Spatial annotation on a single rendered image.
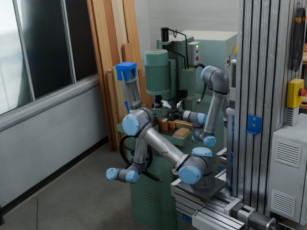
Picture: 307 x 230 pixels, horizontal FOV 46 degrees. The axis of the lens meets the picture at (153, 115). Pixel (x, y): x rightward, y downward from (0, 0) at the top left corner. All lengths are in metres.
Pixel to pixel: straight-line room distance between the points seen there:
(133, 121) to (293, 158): 0.84
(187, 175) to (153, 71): 0.93
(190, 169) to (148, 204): 1.17
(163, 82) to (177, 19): 2.51
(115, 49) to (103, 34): 0.33
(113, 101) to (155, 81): 1.57
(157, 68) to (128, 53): 1.85
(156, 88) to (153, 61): 0.20
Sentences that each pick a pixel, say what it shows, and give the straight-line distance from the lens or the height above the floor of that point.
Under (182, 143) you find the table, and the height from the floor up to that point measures 0.87.
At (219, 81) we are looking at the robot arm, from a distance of 2.24.
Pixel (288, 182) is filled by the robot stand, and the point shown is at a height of 0.98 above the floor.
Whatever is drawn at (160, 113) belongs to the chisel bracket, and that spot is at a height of 1.00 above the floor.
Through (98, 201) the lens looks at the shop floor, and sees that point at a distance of 3.58.
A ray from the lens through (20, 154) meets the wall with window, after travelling 3.61.
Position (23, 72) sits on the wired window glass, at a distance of 3.60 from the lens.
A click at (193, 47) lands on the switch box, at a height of 1.46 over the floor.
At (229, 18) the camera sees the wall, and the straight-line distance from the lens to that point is 4.80.
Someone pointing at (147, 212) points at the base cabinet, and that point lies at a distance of 3.12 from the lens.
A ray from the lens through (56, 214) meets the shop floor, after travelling 3.53.
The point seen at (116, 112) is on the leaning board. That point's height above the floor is 0.52.
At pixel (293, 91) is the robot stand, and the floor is 1.42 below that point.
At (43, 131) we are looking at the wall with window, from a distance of 3.76.
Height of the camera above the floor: 2.02
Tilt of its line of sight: 22 degrees down
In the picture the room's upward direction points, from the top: 3 degrees counter-clockwise
